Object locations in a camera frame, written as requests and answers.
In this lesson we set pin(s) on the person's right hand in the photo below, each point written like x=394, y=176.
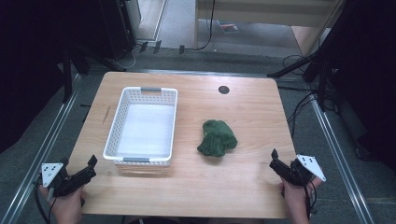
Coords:
x=295, y=202

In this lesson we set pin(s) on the person's left hand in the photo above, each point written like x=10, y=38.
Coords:
x=67, y=207

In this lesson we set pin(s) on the white perforated plastic basket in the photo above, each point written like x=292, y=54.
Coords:
x=143, y=130

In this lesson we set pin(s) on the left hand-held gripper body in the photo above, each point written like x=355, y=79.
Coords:
x=70, y=182

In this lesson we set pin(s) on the red and grey booklet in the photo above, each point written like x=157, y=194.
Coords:
x=228, y=27

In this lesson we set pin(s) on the crumpled green cloth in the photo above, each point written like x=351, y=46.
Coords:
x=218, y=138

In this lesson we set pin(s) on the black round table grommet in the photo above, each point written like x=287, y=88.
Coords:
x=223, y=90

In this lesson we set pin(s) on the black metal stand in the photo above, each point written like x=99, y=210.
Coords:
x=66, y=77

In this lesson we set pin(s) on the light wooden furniture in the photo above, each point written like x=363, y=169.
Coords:
x=264, y=7

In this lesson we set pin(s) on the black tripod stand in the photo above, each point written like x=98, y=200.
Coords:
x=320, y=62

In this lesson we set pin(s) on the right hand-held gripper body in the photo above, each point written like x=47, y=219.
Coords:
x=295, y=174

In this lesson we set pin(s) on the aluminium floor rail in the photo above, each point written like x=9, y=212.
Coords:
x=49, y=137
x=202, y=73
x=338, y=155

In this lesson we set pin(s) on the black cabinet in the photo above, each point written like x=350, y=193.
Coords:
x=116, y=28

